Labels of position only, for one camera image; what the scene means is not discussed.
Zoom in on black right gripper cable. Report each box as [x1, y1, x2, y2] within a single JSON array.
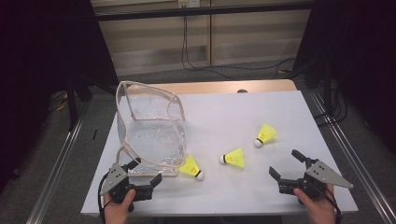
[[325, 186, 344, 224]]

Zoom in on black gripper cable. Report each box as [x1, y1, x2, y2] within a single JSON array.
[[325, 186, 344, 224], [97, 174, 108, 224]]

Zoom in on black stand leg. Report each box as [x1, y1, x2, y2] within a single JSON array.
[[66, 73, 94, 132]]

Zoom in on black wall cable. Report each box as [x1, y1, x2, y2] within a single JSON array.
[[181, 15, 237, 81], [184, 15, 297, 72]]

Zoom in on metal floor rail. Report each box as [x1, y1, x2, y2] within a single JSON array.
[[309, 90, 396, 224], [26, 116, 87, 224]]

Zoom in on clear plastic bag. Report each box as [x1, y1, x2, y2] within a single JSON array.
[[115, 80, 188, 177]]

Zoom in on person's left hand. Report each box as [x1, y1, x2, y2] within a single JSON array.
[[103, 189, 137, 224]]

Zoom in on yellow shuttlecock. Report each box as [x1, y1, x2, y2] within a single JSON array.
[[218, 147, 247, 169], [253, 122, 278, 148], [177, 154, 205, 182]]

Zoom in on person's right hand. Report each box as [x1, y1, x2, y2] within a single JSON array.
[[292, 185, 339, 224]]

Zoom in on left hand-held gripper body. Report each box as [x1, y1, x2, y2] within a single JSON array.
[[99, 162, 154, 213]]

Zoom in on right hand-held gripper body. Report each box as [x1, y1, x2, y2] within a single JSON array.
[[277, 158, 355, 206]]

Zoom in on dark curtain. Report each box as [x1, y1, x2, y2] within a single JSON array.
[[0, 0, 120, 188], [292, 0, 396, 150]]

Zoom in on black floor cables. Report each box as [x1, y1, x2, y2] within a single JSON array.
[[312, 78, 349, 127]]

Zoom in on white table sheet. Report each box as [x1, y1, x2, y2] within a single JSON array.
[[80, 90, 359, 217]]

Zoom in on white wall socket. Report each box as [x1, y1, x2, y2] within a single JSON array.
[[177, 0, 201, 8]]

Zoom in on black horizontal bar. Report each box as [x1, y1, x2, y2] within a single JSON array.
[[94, 2, 314, 22]]

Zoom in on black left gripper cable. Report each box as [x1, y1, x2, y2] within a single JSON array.
[[97, 174, 108, 224]]

